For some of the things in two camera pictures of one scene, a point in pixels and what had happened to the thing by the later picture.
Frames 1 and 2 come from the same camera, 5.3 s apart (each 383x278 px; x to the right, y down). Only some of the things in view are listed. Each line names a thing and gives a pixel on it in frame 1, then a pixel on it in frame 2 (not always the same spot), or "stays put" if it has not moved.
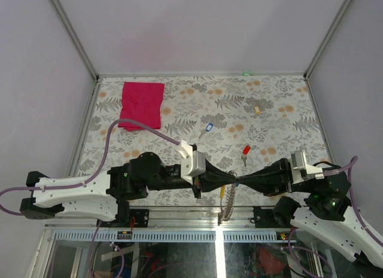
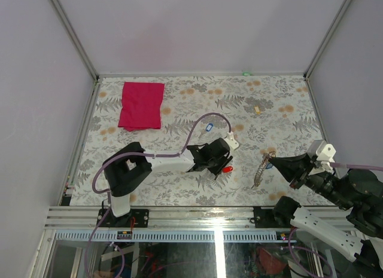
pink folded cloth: x=141 y=102 stays put
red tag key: x=246 y=150 → x=227 y=169
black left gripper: x=212 y=179 → x=224 y=160
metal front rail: x=179 y=225 stays put
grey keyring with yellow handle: x=225 y=213 → x=266 y=157
